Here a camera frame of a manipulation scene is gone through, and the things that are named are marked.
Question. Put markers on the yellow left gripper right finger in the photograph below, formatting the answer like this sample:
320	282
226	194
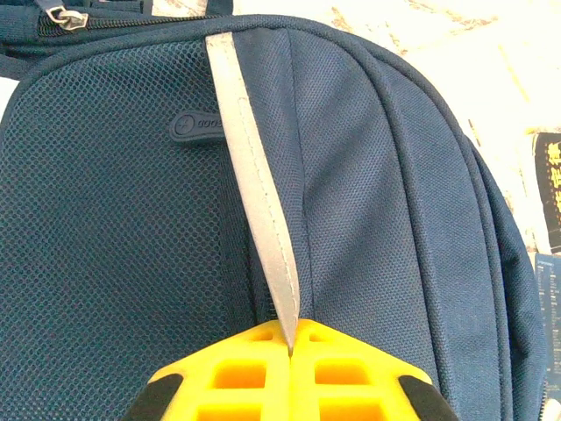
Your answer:
350	377

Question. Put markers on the navy blue backpack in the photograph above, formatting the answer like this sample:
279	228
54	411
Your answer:
372	197

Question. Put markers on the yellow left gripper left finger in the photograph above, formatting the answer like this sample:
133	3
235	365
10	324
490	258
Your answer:
228	377

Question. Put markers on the tall blue booklet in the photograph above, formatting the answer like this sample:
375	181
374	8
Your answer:
551	333

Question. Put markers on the black book with deer print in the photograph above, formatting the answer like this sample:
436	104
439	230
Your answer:
550	188

